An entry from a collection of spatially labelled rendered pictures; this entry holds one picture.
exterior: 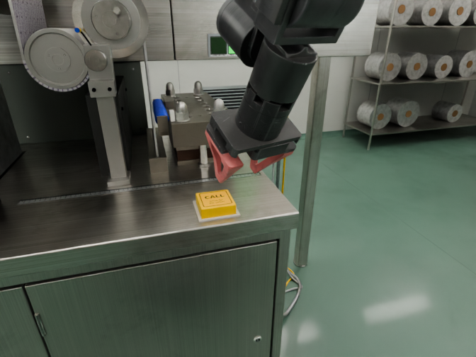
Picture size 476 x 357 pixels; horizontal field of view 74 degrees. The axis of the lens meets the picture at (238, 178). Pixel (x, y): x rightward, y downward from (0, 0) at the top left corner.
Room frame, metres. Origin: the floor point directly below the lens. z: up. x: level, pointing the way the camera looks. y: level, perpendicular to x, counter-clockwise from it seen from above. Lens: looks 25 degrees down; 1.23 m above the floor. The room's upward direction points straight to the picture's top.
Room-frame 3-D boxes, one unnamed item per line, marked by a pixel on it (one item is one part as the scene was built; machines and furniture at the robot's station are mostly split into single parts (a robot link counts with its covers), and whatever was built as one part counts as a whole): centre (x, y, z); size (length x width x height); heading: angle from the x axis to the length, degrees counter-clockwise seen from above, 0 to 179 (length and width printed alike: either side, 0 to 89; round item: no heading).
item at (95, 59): (0.65, 0.28, 1.18); 0.04 x 0.02 x 0.04; 106
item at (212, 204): (0.56, 0.05, 0.91); 0.07 x 0.07 x 0.02; 16
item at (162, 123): (0.88, 0.22, 1.01); 0.23 x 0.03 x 0.05; 16
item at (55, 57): (0.83, 0.41, 1.17); 0.26 x 0.12 x 0.12; 16
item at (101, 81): (0.69, 0.29, 1.05); 0.06 x 0.05 x 0.31; 16
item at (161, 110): (0.88, 0.22, 1.03); 0.21 x 0.04 x 0.03; 16
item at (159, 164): (0.87, 0.24, 0.92); 0.28 x 0.04 x 0.04; 16
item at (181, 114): (0.77, 0.14, 1.05); 0.04 x 0.04 x 0.04
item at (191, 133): (0.94, 0.14, 1.00); 0.40 x 0.16 x 0.06; 16
